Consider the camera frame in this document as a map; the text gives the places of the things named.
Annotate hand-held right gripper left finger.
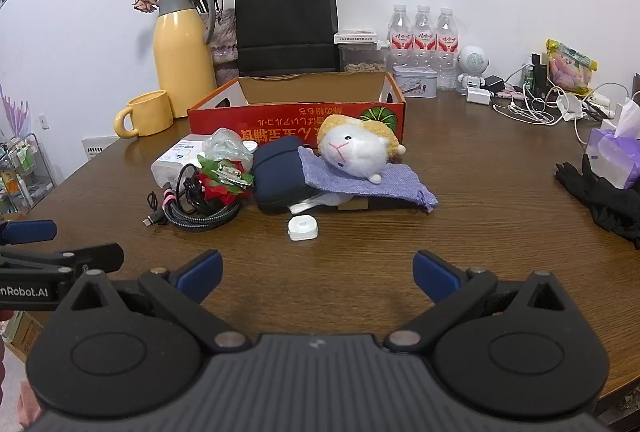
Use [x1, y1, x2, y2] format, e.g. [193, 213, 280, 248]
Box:
[55, 249, 251, 354]

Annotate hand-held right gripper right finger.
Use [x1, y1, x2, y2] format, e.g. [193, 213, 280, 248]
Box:
[385, 249, 583, 355]

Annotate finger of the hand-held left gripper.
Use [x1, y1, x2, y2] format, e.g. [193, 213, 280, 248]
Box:
[0, 243, 125, 277]
[0, 219, 57, 246]

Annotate braided cable with pink tie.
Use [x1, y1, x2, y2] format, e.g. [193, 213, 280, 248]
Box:
[142, 192, 242, 233]

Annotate thin black cable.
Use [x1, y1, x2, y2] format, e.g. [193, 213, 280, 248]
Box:
[146, 162, 211, 213]

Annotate silver hair clip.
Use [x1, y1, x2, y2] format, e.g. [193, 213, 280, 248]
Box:
[216, 163, 252, 189]

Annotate purple knit cloth pouch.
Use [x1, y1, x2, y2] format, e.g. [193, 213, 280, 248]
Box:
[298, 146, 439, 213]

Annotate white wipes pack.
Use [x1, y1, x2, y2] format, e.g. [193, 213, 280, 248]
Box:
[151, 138, 216, 190]

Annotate navy blue pouch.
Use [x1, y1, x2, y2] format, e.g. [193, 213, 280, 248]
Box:
[251, 135, 331, 214]

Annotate white fabric item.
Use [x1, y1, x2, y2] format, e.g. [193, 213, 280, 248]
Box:
[288, 192, 351, 215]

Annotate white-capped bottle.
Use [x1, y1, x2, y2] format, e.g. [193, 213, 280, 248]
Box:
[202, 128, 258, 163]

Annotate plush sheep toy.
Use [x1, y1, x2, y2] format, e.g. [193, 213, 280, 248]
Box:
[316, 114, 407, 184]

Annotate orange cardboard box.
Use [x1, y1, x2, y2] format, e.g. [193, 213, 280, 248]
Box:
[187, 72, 407, 148]

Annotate cardboard box on floor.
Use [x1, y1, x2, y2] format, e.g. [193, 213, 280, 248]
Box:
[0, 309, 46, 363]

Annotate white vented device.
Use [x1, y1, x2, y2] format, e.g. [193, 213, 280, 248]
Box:
[81, 135, 121, 160]

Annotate yellow mug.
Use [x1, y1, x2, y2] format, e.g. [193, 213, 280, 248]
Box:
[113, 90, 174, 139]

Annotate black gloves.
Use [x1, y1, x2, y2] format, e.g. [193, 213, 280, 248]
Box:
[554, 153, 640, 249]

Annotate printed tin box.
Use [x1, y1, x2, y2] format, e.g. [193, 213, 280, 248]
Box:
[392, 65, 439, 99]

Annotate yellow thermos jug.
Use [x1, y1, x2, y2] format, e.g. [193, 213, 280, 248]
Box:
[152, 0, 217, 119]

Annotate purple tissue pack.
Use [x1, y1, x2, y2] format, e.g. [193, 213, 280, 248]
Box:
[582, 128, 640, 190]

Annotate white robot speaker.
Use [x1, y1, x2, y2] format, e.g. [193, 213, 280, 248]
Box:
[456, 44, 490, 95]

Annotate clear seed container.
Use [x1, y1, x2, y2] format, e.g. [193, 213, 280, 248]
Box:
[340, 43, 390, 74]

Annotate small black box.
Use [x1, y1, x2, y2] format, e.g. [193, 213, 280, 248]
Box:
[532, 53, 551, 93]

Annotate pink fuzzy vase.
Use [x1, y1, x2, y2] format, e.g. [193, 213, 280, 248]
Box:
[209, 7, 240, 85]

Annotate yellow snack bag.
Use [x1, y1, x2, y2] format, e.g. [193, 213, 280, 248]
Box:
[546, 39, 598, 95]

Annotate white flat box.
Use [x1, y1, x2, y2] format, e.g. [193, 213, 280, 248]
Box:
[333, 29, 377, 45]

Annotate black paper bag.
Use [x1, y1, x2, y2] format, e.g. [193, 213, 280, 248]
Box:
[234, 0, 341, 77]

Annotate wire shelf rack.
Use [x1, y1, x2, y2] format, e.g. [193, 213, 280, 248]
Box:
[0, 132, 56, 215]

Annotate purple flower wall sticker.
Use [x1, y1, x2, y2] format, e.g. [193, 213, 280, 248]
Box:
[0, 84, 32, 138]

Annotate tangle of white cables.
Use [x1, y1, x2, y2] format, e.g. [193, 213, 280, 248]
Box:
[492, 62, 631, 145]

